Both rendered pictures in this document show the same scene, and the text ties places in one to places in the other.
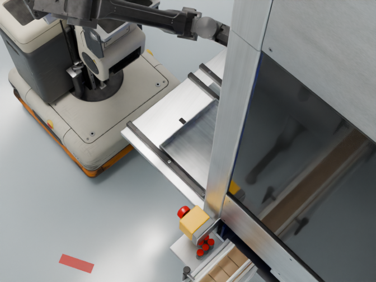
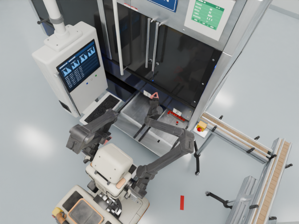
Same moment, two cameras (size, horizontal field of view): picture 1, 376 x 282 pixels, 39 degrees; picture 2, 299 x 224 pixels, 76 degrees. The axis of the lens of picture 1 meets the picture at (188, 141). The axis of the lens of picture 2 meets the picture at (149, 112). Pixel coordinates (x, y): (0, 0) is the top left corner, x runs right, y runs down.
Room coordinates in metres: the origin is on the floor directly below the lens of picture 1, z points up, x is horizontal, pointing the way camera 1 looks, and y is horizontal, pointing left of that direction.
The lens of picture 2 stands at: (1.12, 0.68, 2.51)
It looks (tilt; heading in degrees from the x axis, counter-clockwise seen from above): 58 degrees down; 257
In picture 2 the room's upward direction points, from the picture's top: 6 degrees clockwise
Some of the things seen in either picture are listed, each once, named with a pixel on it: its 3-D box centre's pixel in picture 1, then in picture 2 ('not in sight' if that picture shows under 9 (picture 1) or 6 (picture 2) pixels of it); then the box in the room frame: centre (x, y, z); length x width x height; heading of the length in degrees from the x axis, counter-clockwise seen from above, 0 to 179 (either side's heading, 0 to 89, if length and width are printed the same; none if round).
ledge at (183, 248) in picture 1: (200, 250); (201, 129); (0.43, -0.06, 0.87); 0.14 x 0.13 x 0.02; 47
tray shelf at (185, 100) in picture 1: (243, 116); (151, 122); (0.90, -0.19, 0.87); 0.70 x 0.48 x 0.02; 137
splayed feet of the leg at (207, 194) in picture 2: not in sight; (225, 204); (0.08, 0.58, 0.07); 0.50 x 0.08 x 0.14; 137
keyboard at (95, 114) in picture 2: not in sight; (102, 110); (1.38, -0.41, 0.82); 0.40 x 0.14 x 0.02; 49
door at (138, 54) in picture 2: not in sight; (130, 43); (1.05, -0.56, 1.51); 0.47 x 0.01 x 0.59; 137
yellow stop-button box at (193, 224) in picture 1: (196, 224); (201, 125); (0.47, -0.04, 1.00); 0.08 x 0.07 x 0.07; 47
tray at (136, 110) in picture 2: not in sight; (141, 107); (0.98, -0.35, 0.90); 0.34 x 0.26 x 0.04; 47
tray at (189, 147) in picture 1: (224, 156); (170, 125); (0.73, -0.12, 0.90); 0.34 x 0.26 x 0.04; 47
